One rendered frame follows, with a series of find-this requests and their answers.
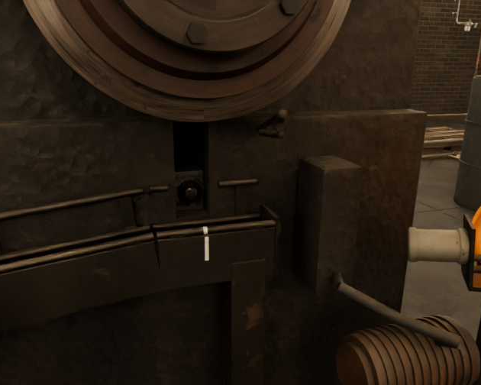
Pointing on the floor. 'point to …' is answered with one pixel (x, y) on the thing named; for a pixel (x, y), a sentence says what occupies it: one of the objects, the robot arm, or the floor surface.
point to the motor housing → (407, 356)
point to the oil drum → (479, 146)
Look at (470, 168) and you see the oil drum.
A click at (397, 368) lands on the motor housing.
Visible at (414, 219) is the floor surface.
